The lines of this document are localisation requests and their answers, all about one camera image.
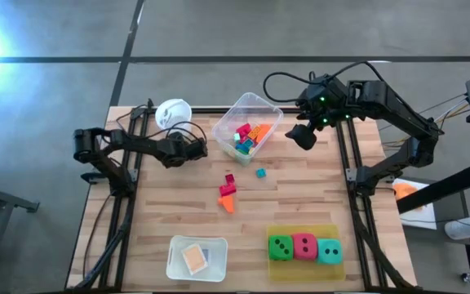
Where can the blue rounded toy block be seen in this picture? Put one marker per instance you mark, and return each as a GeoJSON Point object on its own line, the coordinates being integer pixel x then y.
{"type": "Point", "coordinates": [241, 148]}

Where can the white shoe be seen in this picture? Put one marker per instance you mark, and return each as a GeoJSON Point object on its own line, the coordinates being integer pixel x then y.
{"type": "Point", "coordinates": [461, 230]}

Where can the white plastic cup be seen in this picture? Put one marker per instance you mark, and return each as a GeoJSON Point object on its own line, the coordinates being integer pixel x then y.
{"type": "Point", "coordinates": [174, 114]}

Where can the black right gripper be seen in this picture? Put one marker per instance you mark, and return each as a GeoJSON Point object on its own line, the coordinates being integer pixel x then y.
{"type": "Point", "coordinates": [325, 102]}

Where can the orange object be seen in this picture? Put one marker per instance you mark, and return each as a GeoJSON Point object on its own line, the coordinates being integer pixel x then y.
{"type": "Point", "coordinates": [404, 191]}

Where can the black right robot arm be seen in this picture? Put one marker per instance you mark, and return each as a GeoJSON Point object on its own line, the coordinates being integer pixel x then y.
{"type": "Point", "coordinates": [398, 106]}

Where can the black metal stand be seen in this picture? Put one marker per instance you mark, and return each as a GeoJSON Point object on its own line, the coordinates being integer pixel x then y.
{"type": "Point", "coordinates": [10, 200]}

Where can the orange long toy block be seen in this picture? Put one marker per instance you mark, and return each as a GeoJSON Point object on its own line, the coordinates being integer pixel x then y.
{"type": "Point", "coordinates": [264, 132]}

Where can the red two-stud toy brick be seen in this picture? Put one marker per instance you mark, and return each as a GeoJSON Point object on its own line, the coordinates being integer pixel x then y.
{"type": "Point", "coordinates": [227, 190]}
{"type": "Point", "coordinates": [243, 130]}

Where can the blue playing card box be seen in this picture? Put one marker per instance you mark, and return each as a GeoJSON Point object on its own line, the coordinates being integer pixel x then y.
{"type": "Point", "coordinates": [205, 255]}

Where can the teal foam die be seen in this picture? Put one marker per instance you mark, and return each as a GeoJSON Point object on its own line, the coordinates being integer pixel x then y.
{"type": "Point", "coordinates": [329, 251]}

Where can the red foam die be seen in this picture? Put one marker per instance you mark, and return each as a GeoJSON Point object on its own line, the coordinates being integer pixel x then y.
{"type": "Point", "coordinates": [305, 247]}

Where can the white paper sheet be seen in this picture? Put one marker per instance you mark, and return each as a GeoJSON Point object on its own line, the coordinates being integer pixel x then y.
{"type": "Point", "coordinates": [422, 216]}

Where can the orange playing card box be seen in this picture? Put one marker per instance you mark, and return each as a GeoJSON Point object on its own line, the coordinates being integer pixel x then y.
{"type": "Point", "coordinates": [194, 259]}

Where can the small blue toy brick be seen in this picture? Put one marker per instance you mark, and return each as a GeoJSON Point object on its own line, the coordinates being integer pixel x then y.
{"type": "Point", "coordinates": [248, 143]}
{"type": "Point", "coordinates": [260, 173]}

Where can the yellow translucent plastic bin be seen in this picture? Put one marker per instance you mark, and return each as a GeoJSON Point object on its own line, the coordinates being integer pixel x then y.
{"type": "Point", "coordinates": [308, 271]}

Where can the clear plastic container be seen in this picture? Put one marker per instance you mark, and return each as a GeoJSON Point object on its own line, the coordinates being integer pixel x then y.
{"type": "Point", "coordinates": [227, 126]}

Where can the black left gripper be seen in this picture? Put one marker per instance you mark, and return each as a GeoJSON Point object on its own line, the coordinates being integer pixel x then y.
{"type": "Point", "coordinates": [194, 150]}

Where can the small pale yellow toy brick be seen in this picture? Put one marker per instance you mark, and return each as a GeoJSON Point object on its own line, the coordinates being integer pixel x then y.
{"type": "Point", "coordinates": [252, 150]}

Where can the cart caster wheel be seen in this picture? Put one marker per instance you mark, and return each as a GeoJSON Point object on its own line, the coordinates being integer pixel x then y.
{"type": "Point", "coordinates": [468, 279]}

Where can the white plastic bin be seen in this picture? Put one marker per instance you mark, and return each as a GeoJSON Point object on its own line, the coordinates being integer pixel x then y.
{"type": "Point", "coordinates": [176, 269]}

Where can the black diagonal bar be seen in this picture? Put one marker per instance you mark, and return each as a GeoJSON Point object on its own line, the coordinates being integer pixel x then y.
{"type": "Point", "coordinates": [439, 190]}

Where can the green foam die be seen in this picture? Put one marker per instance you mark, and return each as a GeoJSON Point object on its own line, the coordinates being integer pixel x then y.
{"type": "Point", "coordinates": [280, 248]}

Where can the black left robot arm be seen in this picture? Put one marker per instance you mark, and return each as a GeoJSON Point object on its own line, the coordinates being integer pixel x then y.
{"type": "Point", "coordinates": [137, 145]}

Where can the small dark red toy brick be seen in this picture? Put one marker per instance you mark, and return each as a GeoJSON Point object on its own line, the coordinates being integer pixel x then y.
{"type": "Point", "coordinates": [229, 178]}

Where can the orange wedge toy block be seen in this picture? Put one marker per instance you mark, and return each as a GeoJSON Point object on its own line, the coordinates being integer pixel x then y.
{"type": "Point", "coordinates": [227, 204]}

